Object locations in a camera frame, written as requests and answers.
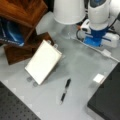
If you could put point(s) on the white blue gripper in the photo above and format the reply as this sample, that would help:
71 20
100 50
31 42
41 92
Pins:
97 38

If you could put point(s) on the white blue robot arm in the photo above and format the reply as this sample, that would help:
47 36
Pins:
96 27

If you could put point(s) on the white lamp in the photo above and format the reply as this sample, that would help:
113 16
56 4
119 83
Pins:
69 13

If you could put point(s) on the black pen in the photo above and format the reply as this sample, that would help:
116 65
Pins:
65 90

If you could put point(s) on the black drawer box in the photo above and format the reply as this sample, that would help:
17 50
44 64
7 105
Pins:
106 100

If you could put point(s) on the brown wooden shelf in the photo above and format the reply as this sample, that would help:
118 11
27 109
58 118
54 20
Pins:
27 14

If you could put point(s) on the blue book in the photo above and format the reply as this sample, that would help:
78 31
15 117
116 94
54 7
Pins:
10 33

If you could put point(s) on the white inline cable switch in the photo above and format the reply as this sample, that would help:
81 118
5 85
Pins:
106 53

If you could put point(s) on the white drawer handle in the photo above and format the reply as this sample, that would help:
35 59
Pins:
98 78

